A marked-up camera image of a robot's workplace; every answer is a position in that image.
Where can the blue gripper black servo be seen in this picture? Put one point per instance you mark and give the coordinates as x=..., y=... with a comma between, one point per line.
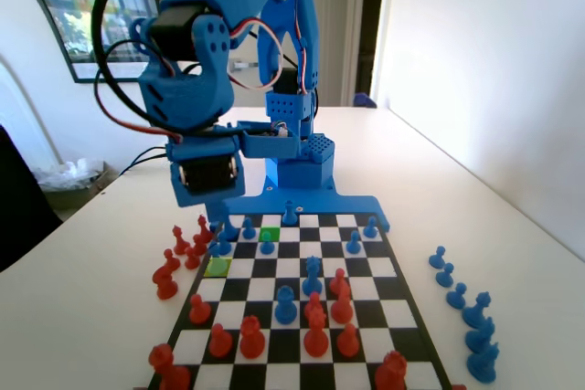
x=207, y=176

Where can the blue chess bishop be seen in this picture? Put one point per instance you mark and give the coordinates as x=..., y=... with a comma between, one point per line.
x=219, y=252
x=477, y=312

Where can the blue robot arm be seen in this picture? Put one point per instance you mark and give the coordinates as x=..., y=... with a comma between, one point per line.
x=196, y=98

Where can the blue chess king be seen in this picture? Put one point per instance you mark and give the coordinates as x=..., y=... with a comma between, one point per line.
x=230, y=232

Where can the red chess bishop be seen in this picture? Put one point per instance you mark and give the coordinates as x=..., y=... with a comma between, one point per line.
x=202, y=228
x=179, y=242

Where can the blue chess pawn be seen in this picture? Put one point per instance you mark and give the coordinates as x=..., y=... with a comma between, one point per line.
x=457, y=298
x=266, y=249
x=229, y=248
x=437, y=258
x=353, y=245
x=371, y=230
x=247, y=230
x=444, y=277

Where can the red chess pawn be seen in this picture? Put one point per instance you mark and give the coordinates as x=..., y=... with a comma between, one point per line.
x=314, y=301
x=339, y=281
x=347, y=343
x=199, y=245
x=170, y=262
x=199, y=312
x=220, y=343
x=191, y=261

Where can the blue chess rook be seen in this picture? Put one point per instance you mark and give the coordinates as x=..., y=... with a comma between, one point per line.
x=288, y=216
x=285, y=308

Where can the blue chess queen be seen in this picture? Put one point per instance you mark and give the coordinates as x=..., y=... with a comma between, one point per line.
x=312, y=278

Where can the red chess rook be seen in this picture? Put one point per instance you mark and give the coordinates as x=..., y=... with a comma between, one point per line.
x=390, y=372
x=166, y=369

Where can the blue chess knight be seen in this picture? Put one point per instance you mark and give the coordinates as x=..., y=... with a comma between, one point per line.
x=484, y=365
x=482, y=337

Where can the black white chessboard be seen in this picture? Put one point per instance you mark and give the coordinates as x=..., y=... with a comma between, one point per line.
x=283, y=266

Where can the clear plastic bag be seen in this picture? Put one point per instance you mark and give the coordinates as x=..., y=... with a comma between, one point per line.
x=68, y=171

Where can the small blue object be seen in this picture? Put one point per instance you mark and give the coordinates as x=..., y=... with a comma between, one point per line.
x=364, y=101

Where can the black chair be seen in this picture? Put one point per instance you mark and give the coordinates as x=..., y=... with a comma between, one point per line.
x=18, y=216

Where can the black framed poster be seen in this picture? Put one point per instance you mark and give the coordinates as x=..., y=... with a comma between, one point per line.
x=55, y=6

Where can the blue gripper camera box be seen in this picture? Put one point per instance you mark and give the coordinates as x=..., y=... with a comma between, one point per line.
x=269, y=145

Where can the blue arm base plate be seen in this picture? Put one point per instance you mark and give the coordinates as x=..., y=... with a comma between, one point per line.
x=347, y=203

